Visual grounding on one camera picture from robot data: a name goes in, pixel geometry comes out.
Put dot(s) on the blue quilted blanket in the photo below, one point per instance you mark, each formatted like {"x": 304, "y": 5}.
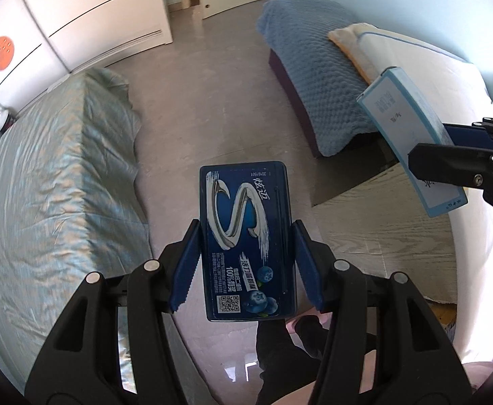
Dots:
{"x": 327, "y": 83}

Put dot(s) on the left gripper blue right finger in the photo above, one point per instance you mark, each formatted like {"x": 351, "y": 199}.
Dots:
{"x": 385, "y": 345}

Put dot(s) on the dark blue gum box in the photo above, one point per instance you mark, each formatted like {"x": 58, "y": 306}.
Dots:
{"x": 248, "y": 271}

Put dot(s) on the white wardrobe with guitar sticker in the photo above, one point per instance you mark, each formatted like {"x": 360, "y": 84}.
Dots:
{"x": 45, "y": 41}

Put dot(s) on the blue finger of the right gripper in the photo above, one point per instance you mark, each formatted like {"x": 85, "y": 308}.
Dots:
{"x": 469, "y": 136}
{"x": 447, "y": 164}

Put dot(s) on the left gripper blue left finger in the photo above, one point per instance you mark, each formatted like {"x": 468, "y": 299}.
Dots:
{"x": 79, "y": 361}

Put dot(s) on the green satin covered bed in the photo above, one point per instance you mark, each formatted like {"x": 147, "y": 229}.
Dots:
{"x": 68, "y": 207}

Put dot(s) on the light blue medicine box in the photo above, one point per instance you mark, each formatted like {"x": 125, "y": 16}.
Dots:
{"x": 405, "y": 119}

